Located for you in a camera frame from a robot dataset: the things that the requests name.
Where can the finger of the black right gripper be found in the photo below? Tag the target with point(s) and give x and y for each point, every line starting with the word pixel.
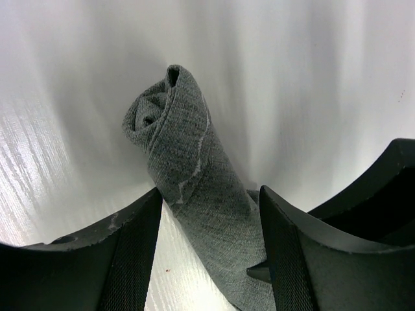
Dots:
pixel 260 272
pixel 378 205

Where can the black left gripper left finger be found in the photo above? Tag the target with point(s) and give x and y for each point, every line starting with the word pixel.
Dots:
pixel 104 266

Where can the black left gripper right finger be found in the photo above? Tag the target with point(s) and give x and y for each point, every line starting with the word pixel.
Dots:
pixel 314 266

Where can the grey cloth napkin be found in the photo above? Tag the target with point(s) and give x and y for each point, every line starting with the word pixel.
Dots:
pixel 170 122

